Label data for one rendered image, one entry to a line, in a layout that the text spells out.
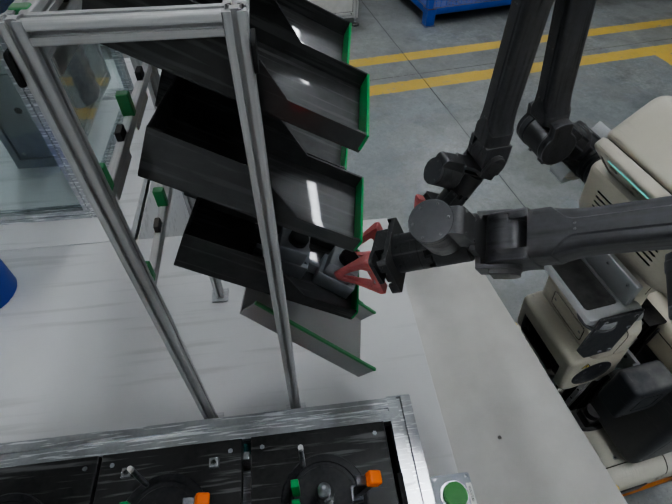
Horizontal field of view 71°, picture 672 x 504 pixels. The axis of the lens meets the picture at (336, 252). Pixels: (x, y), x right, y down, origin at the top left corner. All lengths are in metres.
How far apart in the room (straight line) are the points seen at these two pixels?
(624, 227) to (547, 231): 0.08
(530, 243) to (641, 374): 0.84
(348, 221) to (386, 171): 2.28
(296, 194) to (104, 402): 0.69
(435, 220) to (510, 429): 0.60
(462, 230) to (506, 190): 2.38
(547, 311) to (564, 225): 0.75
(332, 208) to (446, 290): 0.63
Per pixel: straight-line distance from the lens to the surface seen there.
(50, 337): 1.30
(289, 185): 0.65
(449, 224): 0.57
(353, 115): 0.56
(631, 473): 1.84
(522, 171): 3.12
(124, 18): 0.44
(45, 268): 1.45
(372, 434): 0.90
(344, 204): 0.67
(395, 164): 2.98
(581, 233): 0.59
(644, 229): 0.58
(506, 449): 1.06
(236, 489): 0.88
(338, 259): 0.71
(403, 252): 0.66
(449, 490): 0.88
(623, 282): 1.08
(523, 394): 1.12
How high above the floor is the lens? 1.81
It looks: 48 degrees down
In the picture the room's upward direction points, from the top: straight up
